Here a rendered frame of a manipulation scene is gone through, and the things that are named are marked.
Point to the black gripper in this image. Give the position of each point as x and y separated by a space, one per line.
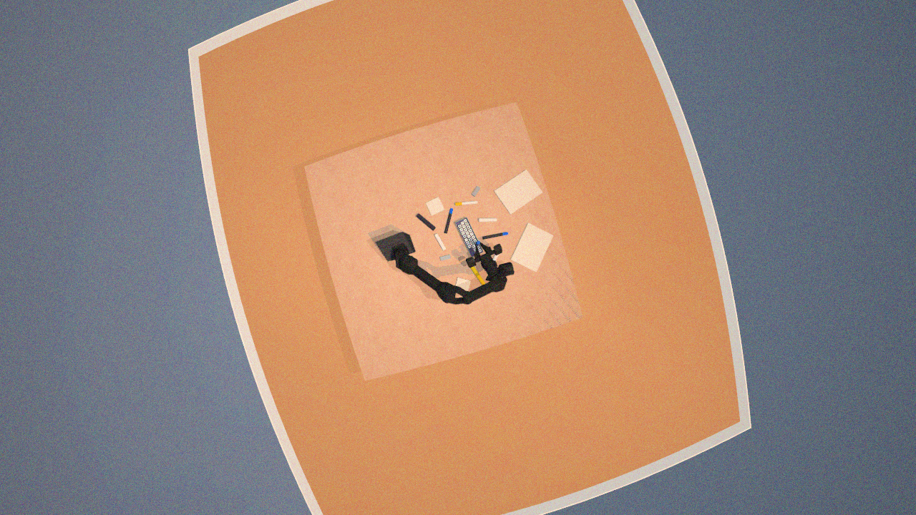
485 259

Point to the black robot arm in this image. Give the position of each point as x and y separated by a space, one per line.
446 291

